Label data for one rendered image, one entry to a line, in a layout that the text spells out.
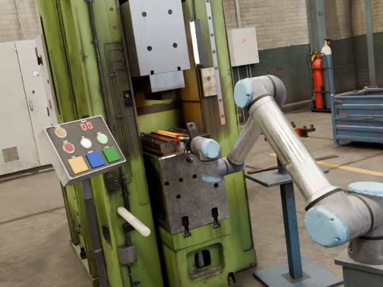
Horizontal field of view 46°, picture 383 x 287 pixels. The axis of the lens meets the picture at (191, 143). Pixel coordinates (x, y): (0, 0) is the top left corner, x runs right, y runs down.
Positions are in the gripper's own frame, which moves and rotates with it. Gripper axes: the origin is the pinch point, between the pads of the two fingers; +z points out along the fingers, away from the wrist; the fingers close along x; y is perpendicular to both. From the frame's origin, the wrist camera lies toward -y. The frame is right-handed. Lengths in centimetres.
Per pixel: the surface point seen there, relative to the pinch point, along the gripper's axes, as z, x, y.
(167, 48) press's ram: 4.1, 0.2, -49.1
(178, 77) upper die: 3.7, 4.2, -32.9
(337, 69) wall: 618, 678, 35
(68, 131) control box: -11, -62, -16
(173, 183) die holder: -3.3, -10.2, 24.3
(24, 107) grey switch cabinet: 527, -43, 3
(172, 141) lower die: 3.1, -4.8, 2.1
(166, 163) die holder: -3.0, -12.6, 12.0
